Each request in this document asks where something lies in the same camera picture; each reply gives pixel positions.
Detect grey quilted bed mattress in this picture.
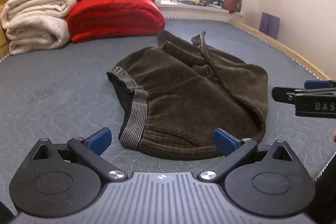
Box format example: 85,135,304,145
0,16,336,224

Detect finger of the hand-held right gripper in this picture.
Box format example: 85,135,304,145
272,86,298,104
304,80,336,90

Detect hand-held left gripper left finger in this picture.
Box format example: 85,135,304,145
31,127,129,184

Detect cream folded fleece blanket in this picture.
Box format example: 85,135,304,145
0,0,78,56

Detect white window sill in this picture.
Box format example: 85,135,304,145
157,0,245,18

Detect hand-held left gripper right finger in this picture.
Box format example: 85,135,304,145
197,128,293,184

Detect red folded blanket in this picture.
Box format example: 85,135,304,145
67,0,166,43

